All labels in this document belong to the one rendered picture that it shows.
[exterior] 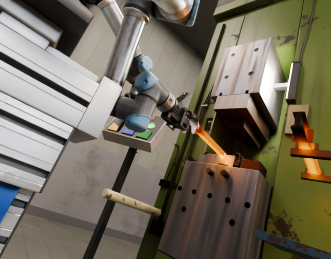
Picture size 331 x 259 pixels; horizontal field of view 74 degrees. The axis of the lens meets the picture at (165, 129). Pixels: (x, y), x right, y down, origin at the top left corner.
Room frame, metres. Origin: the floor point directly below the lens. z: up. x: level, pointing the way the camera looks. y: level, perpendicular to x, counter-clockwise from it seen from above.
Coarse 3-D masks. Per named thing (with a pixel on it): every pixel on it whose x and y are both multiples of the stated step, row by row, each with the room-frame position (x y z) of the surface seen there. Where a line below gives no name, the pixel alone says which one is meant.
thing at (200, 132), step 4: (200, 128) 0.88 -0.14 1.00; (196, 132) 0.89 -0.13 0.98; (200, 132) 0.88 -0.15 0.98; (204, 132) 0.91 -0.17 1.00; (200, 136) 0.94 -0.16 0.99; (204, 136) 0.92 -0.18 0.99; (208, 136) 0.94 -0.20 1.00; (204, 140) 0.97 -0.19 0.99; (208, 140) 0.95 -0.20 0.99; (212, 140) 0.97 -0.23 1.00; (208, 144) 1.00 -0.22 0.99; (212, 144) 0.98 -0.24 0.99; (216, 144) 1.00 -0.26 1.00; (212, 148) 1.02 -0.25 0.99; (216, 148) 1.01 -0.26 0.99; (220, 148) 1.03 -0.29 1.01; (216, 152) 1.06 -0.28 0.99; (220, 152) 1.04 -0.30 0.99; (224, 152) 1.07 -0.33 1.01
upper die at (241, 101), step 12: (228, 96) 1.11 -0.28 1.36; (240, 96) 1.06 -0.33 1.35; (216, 108) 1.15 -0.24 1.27; (228, 108) 1.10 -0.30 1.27; (240, 108) 1.05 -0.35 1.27; (252, 108) 1.08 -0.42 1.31; (228, 120) 1.23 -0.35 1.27; (252, 120) 1.13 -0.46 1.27; (264, 120) 1.23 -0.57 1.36; (264, 132) 1.26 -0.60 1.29
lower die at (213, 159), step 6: (204, 156) 1.14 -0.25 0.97; (210, 156) 1.12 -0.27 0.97; (216, 156) 1.09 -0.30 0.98; (222, 156) 1.07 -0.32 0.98; (228, 156) 1.05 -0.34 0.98; (234, 156) 1.03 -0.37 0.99; (204, 162) 1.13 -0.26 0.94; (210, 162) 1.11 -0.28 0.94; (216, 162) 1.09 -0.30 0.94; (222, 162) 1.06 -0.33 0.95; (228, 162) 1.04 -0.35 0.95
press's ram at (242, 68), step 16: (240, 48) 1.12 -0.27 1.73; (256, 48) 1.04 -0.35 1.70; (272, 48) 1.02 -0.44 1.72; (224, 64) 1.18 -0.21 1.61; (240, 64) 1.10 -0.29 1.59; (256, 64) 1.03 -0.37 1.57; (272, 64) 1.06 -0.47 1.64; (224, 80) 1.15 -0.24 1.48; (240, 80) 1.08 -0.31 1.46; (256, 80) 1.01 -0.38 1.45; (272, 80) 1.10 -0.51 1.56; (256, 96) 1.03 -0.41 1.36; (272, 96) 1.13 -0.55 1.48; (272, 112) 1.17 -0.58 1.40; (272, 128) 1.30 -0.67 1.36
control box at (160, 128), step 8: (112, 120) 1.40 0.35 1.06; (152, 120) 1.36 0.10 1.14; (160, 120) 1.35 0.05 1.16; (104, 128) 1.35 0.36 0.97; (152, 128) 1.30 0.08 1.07; (160, 128) 1.30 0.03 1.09; (104, 136) 1.38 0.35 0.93; (112, 136) 1.34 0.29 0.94; (120, 136) 1.31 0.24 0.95; (128, 136) 1.28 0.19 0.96; (152, 136) 1.26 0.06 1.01; (160, 136) 1.33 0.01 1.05; (128, 144) 1.33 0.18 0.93; (136, 144) 1.30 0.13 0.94; (144, 144) 1.26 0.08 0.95; (152, 144) 1.26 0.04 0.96
